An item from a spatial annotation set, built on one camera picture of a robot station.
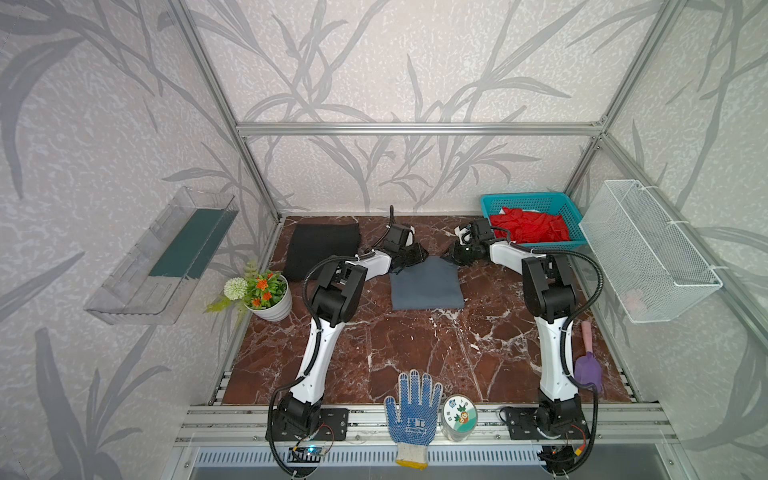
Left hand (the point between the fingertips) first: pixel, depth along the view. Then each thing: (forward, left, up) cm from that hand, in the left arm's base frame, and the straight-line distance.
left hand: (429, 244), depth 105 cm
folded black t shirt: (+1, +43, -1) cm, 43 cm away
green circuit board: (-61, +33, -6) cm, 70 cm away
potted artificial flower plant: (-26, +48, +9) cm, 55 cm away
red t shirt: (+7, -37, +2) cm, 38 cm away
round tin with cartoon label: (-54, -4, +5) cm, 54 cm away
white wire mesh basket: (-31, -43, +31) cm, 62 cm away
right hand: (0, -6, -2) cm, 6 cm away
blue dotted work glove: (-55, +6, -3) cm, 55 cm away
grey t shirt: (-14, 0, -3) cm, 15 cm away
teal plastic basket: (+19, -50, +3) cm, 54 cm away
